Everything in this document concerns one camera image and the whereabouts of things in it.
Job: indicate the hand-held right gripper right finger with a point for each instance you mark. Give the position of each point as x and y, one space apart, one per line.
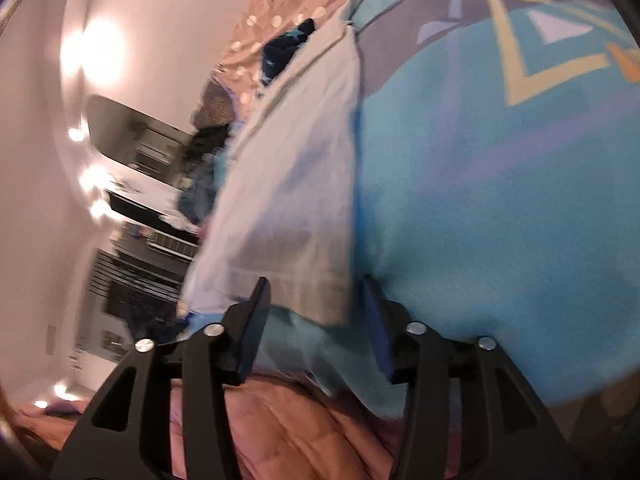
377 332

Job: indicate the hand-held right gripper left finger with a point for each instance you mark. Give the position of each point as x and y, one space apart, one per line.
250 330

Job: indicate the grey t-shirt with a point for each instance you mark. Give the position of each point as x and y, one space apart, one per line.
290 185

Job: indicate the dark clothes pile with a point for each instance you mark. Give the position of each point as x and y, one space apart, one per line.
212 142

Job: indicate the pink floral quilt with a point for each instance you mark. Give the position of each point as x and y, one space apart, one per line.
290 435

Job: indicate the white shelf rack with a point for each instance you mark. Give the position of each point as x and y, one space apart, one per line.
172 246

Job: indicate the blue fleece blanket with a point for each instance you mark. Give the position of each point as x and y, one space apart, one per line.
195 195

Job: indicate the blue patterned blanket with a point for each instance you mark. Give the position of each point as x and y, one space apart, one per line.
475 185

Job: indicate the navy star-patterned garment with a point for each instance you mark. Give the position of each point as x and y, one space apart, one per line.
280 50

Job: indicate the pink polka-dot sheet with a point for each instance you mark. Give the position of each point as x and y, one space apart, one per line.
280 10

